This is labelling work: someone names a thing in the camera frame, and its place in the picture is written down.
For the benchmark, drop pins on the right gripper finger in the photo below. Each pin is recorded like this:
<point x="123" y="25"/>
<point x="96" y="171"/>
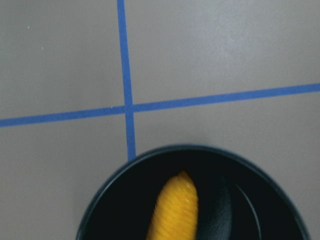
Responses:
<point x="215" y="209"/>

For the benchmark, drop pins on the yellow toy corn cob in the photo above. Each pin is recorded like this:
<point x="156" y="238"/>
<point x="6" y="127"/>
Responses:
<point x="175" y="216"/>

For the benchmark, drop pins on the dark blue saucepan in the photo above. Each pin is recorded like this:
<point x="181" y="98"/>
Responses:
<point x="122" y="208"/>

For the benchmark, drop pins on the vertical blue tape line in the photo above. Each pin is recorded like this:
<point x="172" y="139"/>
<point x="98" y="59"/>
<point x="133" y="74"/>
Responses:
<point x="126" y="80"/>

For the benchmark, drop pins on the horizontal blue tape line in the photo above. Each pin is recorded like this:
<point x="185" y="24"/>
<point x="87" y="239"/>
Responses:
<point x="161" y="105"/>

